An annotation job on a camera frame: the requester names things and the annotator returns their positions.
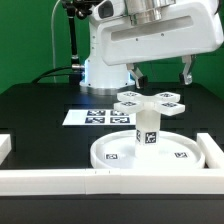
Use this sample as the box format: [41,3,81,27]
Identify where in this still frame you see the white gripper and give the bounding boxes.
[97,0,224,89]

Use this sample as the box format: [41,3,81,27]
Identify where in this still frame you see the white cross-shaped table base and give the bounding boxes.
[114,91,185,116]

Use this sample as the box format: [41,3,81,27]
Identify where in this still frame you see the white round table top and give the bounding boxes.
[90,130,205,170]

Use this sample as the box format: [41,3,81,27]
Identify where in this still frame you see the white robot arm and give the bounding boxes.
[80,0,224,95]

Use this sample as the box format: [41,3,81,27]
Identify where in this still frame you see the white marker sheet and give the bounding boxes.
[63,109,136,126]

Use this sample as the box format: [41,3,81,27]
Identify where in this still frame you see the white U-shaped fence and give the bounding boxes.
[0,133,224,196]

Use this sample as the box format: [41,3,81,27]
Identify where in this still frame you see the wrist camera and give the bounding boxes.
[92,0,126,21]

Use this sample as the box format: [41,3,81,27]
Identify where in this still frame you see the grey thin cable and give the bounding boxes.
[50,0,64,84]

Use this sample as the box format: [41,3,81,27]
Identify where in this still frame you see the black cable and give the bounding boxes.
[31,65,75,84]

